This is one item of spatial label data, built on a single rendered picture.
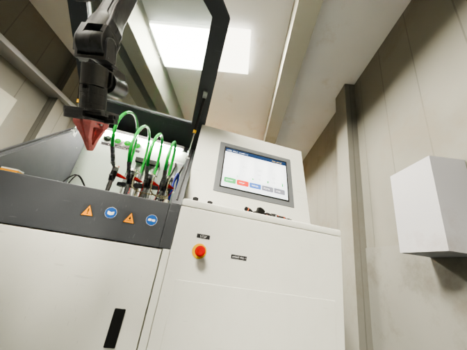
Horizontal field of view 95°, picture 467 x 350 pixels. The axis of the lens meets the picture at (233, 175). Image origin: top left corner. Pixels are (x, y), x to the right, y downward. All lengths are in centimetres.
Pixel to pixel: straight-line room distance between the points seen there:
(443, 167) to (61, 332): 197
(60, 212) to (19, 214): 11
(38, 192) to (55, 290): 32
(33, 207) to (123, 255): 32
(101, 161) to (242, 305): 114
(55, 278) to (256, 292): 64
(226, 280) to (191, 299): 13
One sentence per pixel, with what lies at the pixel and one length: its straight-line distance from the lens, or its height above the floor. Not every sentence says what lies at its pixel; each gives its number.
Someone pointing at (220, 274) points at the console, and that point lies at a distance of 84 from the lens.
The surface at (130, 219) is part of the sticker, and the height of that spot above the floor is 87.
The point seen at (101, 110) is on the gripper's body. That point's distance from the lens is 60.
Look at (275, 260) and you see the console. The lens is 91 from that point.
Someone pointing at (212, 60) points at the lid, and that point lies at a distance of 130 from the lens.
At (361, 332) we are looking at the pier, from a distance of 267.
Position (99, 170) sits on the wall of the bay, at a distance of 151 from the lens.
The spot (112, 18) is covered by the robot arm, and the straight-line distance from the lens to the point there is 70.
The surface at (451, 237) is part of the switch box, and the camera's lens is 169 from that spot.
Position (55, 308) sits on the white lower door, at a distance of 90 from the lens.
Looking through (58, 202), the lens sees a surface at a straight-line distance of 92.
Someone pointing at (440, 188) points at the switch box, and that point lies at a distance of 176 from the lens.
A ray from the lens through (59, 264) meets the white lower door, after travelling 89.
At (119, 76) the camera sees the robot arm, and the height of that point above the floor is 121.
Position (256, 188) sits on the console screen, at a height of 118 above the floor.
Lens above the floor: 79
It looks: 21 degrees up
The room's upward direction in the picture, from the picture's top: 9 degrees clockwise
